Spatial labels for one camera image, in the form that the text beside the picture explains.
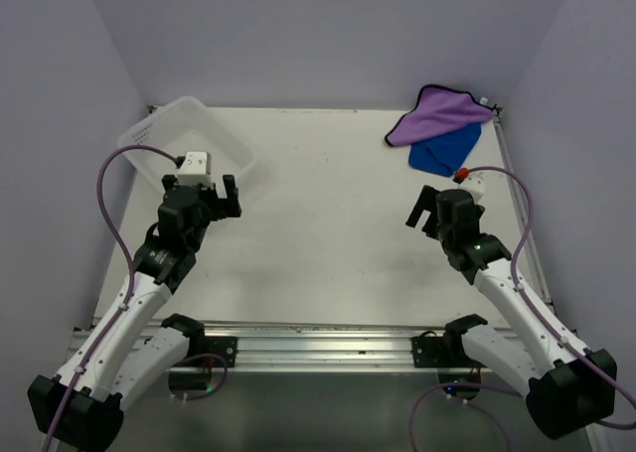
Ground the purple towel black trim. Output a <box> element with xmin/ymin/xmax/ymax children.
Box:
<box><xmin>384</xmin><ymin>84</ymin><xmax>494</xmax><ymax>147</ymax></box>

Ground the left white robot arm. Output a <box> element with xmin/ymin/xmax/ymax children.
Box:
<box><xmin>28</xmin><ymin>175</ymin><xmax>241</xmax><ymax>451</ymax></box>

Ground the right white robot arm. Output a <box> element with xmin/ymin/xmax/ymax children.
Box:
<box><xmin>406</xmin><ymin>186</ymin><xmax>617</xmax><ymax>439</ymax></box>

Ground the blue towel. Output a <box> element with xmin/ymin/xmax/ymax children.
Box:
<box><xmin>407</xmin><ymin>123</ymin><xmax>482</xmax><ymax>178</ymax></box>

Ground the white plastic basket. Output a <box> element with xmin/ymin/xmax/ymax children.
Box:
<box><xmin>117</xmin><ymin>96</ymin><xmax>257</xmax><ymax>196</ymax></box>

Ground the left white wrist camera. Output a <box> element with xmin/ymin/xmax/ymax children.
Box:
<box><xmin>176</xmin><ymin>151</ymin><xmax>214</xmax><ymax>188</ymax></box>

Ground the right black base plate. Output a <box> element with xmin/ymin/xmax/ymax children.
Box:
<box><xmin>410</xmin><ymin>331</ymin><xmax>451</xmax><ymax>369</ymax></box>

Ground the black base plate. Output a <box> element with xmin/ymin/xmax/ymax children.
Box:
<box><xmin>410</xmin><ymin>331</ymin><xmax>451</xmax><ymax>369</ymax></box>
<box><xmin>195</xmin><ymin>336</ymin><xmax>239</xmax><ymax>369</ymax></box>

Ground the right side aluminium rail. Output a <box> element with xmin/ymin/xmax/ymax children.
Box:
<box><xmin>493</xmin><ymin>107</ymin><xmax>555</xmax><ymax>312</ymax></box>

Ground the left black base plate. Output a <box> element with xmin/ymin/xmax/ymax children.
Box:
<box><xmin>195</xmin><ymin>336</ymin><xmax>239</xmax><ymax>369</ymax></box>

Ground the aluminium mounting rail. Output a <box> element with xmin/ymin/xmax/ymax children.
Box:
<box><xmin>204</xmin><ymin>321</ymin><xmax>471</xmax><ymax>374</ymax></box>

